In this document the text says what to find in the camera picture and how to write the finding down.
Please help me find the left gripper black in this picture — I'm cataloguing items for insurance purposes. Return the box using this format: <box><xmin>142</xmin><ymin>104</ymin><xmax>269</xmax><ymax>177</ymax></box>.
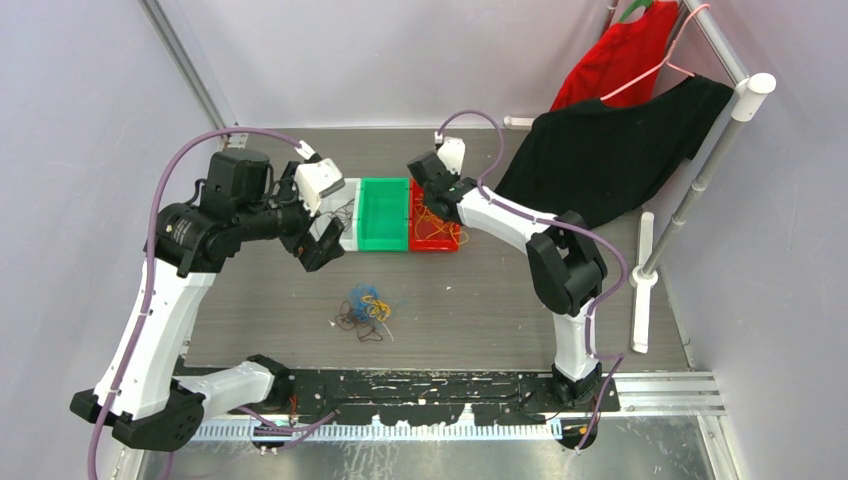
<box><xmin>236</xmin><ymin>162</ymin><xmax>345</xmax><ymax>270</ymax></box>

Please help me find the orange cable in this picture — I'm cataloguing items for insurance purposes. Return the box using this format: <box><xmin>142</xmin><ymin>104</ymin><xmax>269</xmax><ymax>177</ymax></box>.
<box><xmin>411</xmin><ymin>198</ymin><xmax>470</xmax><ymax>248</ymax></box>

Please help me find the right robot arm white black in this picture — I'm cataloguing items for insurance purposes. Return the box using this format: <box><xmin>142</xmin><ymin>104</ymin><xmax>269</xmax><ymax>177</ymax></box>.
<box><xmin>407</xmin><ymin>151</ymin><xmax>607</xmax><ymax>411</ymax></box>

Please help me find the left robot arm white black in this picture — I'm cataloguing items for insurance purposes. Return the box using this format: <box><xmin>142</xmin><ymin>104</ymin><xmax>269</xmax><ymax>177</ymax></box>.
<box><xmin>70</xmin><ymin>149</ymin><xmax>345</xmax><ymax>452</ymax></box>

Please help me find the red plastic bin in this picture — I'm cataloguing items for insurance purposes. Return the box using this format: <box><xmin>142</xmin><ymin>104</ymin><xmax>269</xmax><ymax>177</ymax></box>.
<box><xmin>408</xmin><ymin>180</ymin><xmax>464</xmax><ymax>252</ymax></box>

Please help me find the green plastic bin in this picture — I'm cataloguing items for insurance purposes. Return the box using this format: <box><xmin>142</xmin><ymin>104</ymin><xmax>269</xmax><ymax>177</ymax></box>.
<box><xmin>357</xmin><ymin>177</ymin><xmax>410</xmax><ymax>252</ymax></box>

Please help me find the white plastic bin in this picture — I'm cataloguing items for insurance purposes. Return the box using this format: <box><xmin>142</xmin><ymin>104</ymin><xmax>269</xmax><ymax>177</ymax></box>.
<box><xmin>311</xmin><ymin>178</ymin><xmax>362</xmax><ymax>252</ymax></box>

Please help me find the black shirt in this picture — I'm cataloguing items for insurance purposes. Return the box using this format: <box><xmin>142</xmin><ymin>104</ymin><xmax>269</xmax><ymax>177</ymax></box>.
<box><xmin>495</xmin><ymin>75</ymin><xmax>734</xmax><ymax>229</ymax></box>

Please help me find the red shirt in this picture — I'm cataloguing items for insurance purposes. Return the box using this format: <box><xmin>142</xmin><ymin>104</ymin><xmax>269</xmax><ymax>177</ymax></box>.
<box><xmin>550</xmin><ymin>1</ymin><xmax>678</xmax><ymax>111</ymax></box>

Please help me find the pink clothes hanger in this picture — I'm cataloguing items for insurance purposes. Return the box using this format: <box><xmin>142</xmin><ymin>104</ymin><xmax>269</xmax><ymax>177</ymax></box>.
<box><xmin>600</xmin><ymin>3</ymin><xmax>711</xmax><ymax>102</ymax></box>

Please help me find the green clothes hanger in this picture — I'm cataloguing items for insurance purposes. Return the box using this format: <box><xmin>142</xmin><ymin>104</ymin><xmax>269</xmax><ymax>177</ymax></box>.
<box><xmin>618</xmin><ymin>0</ymin><xmax>653</xmax><ymax>23</ymax></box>

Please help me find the white clothes rack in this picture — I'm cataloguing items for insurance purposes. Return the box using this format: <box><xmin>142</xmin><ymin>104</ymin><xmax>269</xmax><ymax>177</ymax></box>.
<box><xmin>503</xmin><ymin>0</ymin><xmax>778</xmax><ymax>354</ymax></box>

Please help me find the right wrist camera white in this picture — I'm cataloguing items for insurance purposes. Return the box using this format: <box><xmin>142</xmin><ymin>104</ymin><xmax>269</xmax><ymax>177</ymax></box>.
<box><xmin>434</xmin><ymin>131</ymin><xmax>466</xmax><ymax>175</ymax></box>

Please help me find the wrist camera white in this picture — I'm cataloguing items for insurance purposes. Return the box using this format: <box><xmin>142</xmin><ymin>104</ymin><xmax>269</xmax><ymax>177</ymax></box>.
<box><xmin>294</xmin><ymin>158</ymin><xmax>345</xmax><ymax>217</ymax></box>
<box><xmin>434</xmin><ymin>131</ymin><xmax>466</xmax><ymax>175</ymax></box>

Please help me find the blue cable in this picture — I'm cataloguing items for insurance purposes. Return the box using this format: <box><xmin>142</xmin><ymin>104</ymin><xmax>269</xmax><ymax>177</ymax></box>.
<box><xmin>347</xmin><ymin>284</ymin><xmax>407</xmax><ymax>323</ymax></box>

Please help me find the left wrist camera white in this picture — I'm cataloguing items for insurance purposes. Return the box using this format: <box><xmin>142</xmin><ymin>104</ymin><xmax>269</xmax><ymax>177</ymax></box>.
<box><xmin>294</xmin><ymin>158</ymin><xmax>345</xmax><ymax>217</ymax></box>

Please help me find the yellow cable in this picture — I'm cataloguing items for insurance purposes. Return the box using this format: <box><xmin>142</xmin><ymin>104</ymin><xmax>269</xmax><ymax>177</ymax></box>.
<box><xmin>360</xmin><ymin>295</ymin><xmax>393</xmax><ymax>325</ymax></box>

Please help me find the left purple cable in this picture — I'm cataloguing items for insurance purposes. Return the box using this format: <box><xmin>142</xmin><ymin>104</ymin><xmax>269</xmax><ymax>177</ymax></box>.
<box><xmin>86</xmin><ymin>127</ymin><xmax>339</xmax><ymax>480</ymax></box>

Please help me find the white cable duct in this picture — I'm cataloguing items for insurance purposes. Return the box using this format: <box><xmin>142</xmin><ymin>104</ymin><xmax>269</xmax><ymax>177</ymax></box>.
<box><xmin>192</xmin><ymin>417</ymin><xmax>563</xmax><ymax>442</ymax></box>

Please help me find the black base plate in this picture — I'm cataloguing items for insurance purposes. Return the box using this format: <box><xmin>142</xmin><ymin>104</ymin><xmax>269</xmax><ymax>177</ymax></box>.
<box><xmin>249</xmin><ymin>369</ymin><xmax>620</xmax><ymax>427</ymax></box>

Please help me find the aluminium frame post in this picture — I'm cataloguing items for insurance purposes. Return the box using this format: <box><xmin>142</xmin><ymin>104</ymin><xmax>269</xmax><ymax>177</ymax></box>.
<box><xmin>138</xmin><ymin>0</ymin><xmax>238</xmax><ymax>128</ymax></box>

